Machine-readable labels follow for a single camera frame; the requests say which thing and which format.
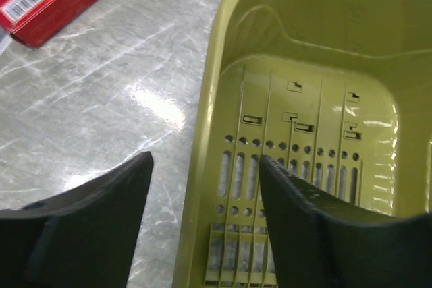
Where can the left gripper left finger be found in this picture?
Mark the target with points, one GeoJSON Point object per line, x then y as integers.
{"type": "Point", "coordinates": [84, 237]}

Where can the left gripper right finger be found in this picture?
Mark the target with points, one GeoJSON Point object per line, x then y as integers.
{"type": "Point", "coordinates": [318, 240]}

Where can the olive green rectangular basket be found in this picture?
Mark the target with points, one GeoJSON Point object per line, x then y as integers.
{"type": "Point", "coordinates": [337, 91]}

